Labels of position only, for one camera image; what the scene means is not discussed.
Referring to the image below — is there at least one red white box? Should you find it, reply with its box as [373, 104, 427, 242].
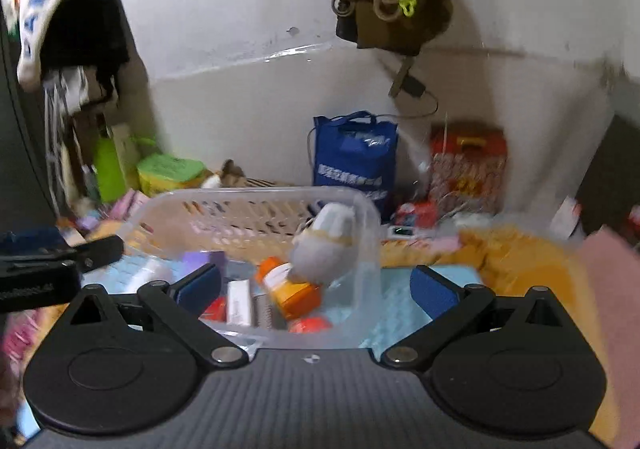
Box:
[201, 296, 227, 323]

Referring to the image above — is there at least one purple small box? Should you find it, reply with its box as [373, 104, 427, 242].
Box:
[180, 251, 227, 275]

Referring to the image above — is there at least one pink white medicine box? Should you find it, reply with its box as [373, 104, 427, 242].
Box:
[227, 280, 254, 327]

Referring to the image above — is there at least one black white small box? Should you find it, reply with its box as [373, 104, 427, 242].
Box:
[253, 294, 274, 330]

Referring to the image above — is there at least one orange cotton ball bottle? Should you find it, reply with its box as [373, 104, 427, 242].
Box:
[255, 257, 322, 320]

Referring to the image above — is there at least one red round packet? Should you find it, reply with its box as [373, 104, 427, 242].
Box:
[288, 317, 333, 334]

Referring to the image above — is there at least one grey cat plush toy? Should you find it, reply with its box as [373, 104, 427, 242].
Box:
[288, 202, 358, 287]

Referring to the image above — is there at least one grey cabinet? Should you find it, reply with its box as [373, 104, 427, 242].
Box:
[1, 25, 55, 233]

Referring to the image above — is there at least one pink folded blanket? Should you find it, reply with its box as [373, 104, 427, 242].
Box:
[577, 228, 639, 448]

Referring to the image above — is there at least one green shopping bag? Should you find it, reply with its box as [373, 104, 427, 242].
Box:
[92, 123, 156, 203]

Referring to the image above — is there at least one green yellow box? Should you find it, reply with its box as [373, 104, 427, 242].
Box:
[137, 153, 210, 198]

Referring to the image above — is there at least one metal crutch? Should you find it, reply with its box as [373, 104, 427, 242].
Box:
[43, 78, 67, 217]

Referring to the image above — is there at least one dark headboard panel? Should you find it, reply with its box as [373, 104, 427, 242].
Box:
[576, 115, 640, 235]

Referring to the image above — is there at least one red patterned gift box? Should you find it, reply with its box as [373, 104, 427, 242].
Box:
[428, 120, 509, 217]

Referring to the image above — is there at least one clear plastic basket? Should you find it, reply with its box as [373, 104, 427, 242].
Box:
[117, 187, 382, 353]

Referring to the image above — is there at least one white black hanging jacket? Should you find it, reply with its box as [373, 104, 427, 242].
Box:
[16, 0, 129, 99]

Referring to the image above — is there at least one blue tote bag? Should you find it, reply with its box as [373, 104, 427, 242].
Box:
[309, 110, 399, 216]

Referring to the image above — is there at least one black power adapter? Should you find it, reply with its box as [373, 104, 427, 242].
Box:
[388, 57, 439, 120]

